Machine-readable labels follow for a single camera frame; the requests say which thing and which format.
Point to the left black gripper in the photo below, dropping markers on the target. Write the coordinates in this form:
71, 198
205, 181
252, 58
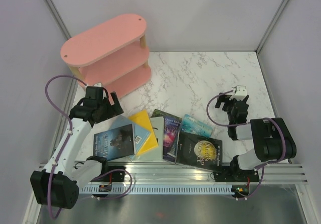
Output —
114, 110

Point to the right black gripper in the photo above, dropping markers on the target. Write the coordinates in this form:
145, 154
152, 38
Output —
225, 99

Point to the green forest cover book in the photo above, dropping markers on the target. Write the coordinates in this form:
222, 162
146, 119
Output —
160, 113

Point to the teal ocean cover book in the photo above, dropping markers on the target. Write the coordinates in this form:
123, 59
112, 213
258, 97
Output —
194, 126

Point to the purple Robinson Crusoe book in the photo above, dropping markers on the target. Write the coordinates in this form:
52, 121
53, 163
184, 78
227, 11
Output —
171, 127

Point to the pale grey-green book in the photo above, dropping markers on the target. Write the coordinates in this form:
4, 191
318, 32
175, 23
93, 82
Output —
155, 154

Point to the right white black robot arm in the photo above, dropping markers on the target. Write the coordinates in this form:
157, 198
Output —
272, 141

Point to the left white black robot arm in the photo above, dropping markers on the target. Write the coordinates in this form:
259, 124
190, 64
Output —
59, 183

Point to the dark blue Wuthering Heights book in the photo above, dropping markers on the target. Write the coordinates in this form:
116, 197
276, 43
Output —
115, 143

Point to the light blue book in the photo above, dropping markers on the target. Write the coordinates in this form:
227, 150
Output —
122, 121

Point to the pink three-tier wooden shelf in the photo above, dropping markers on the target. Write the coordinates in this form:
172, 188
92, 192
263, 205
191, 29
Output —
114, 53

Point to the black moon sixpence book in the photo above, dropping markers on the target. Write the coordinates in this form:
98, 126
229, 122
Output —
199, 152

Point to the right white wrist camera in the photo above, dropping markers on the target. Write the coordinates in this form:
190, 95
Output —
239, 92

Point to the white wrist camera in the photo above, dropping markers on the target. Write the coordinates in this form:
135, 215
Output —
99, 84
239, 92

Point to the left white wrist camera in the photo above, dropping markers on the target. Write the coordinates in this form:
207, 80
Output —
99, 84

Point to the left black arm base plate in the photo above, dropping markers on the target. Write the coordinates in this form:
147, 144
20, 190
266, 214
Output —
111, 174

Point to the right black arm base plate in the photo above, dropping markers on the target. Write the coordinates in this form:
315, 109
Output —
227, 174

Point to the aluminium mounting rail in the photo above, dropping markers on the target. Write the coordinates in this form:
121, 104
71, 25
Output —
167, 173

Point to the white slotted cable duct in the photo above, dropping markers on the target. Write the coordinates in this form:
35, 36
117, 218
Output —
165, 189

